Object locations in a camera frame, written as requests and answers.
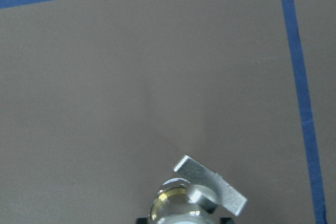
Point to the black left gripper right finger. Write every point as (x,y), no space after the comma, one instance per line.
(227,220)

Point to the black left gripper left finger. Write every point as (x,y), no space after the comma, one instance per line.
(141,220)

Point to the brass PPR ball valve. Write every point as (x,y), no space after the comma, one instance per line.
(194,195)

